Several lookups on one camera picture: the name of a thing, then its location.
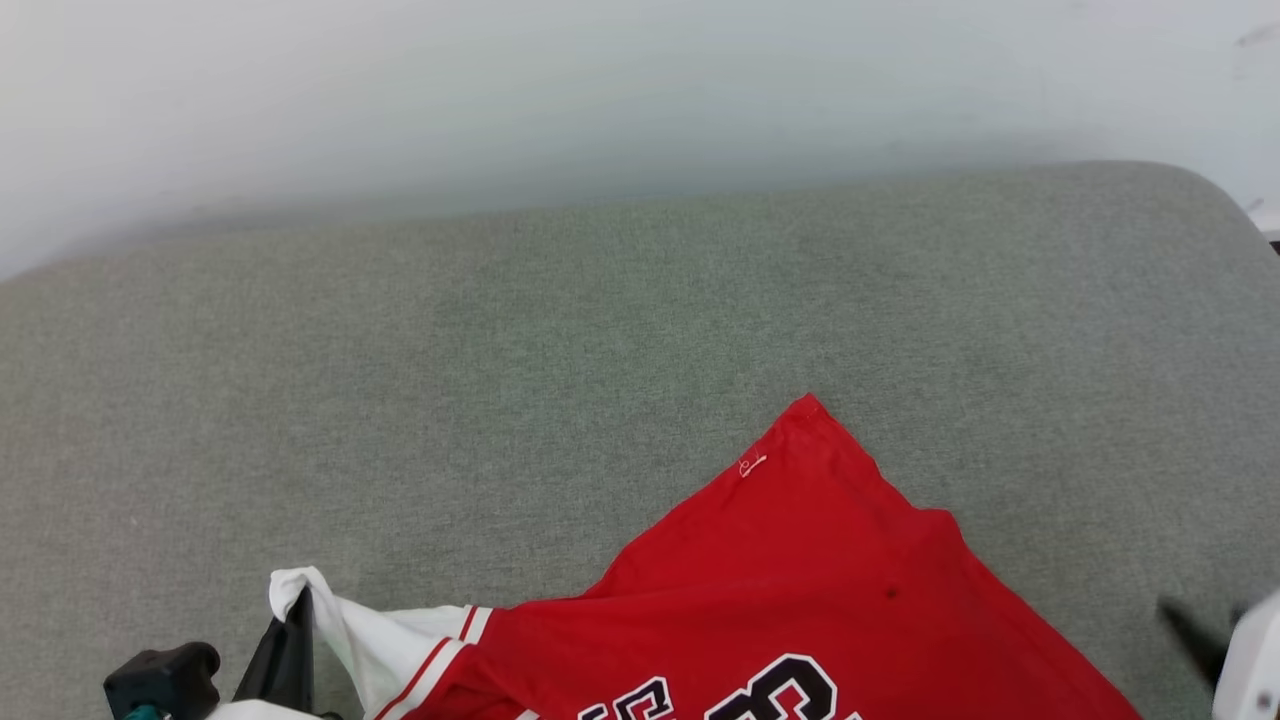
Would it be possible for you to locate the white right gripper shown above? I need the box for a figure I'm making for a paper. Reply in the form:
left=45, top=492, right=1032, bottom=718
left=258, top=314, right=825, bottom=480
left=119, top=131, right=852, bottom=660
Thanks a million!
left=1156, top=588, right=1280, bottom=720

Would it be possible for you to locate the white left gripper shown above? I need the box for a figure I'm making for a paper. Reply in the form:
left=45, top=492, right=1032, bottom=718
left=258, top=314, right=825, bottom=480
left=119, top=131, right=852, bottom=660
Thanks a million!
left=205, top=588, right=343, bottom=720

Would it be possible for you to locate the red and white jersey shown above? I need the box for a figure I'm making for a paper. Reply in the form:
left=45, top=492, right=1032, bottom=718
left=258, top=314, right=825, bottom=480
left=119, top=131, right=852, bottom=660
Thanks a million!
left=268, top=393, right=1147, bottom=720

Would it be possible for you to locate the grey fabric sofa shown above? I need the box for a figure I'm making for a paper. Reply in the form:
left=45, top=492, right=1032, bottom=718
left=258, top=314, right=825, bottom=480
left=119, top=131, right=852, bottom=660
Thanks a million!
left=0, top=160, right=1280, bottom=720

